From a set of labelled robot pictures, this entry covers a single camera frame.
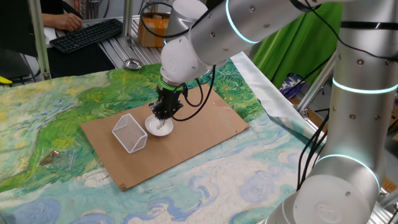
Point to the person's bare forearm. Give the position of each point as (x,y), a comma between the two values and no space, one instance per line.
(48,20)

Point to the small metal dish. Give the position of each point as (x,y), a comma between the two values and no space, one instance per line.
(133,64)

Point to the clear plastic bag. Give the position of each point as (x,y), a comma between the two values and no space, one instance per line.
(62,160)

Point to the yellow object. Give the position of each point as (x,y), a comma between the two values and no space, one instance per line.
(4,81)

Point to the green curtain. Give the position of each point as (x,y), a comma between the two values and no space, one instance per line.
(295,46)

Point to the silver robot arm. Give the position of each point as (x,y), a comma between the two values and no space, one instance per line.
(342,186)

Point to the black keyboard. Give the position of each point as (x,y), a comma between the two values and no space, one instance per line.
(87,35)

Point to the white plate with flower print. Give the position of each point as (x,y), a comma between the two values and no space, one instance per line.
(155,130)

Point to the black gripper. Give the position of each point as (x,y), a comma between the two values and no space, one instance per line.
(169,98)

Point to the brown cardboard sheet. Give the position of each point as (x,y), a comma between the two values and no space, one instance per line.
(202,124)

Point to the person's bare hand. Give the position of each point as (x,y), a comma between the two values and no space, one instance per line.
(69,21)

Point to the black desk mat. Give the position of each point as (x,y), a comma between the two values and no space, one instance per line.
(81,62)

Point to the aluminium frame post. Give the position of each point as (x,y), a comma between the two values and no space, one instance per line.
(317,87)
(127,21)
(39,37)

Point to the painted landscape tablecloth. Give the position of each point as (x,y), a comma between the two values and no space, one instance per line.
(93,90)

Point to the blue white patterned bag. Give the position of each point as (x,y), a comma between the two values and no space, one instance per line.
(290,87)

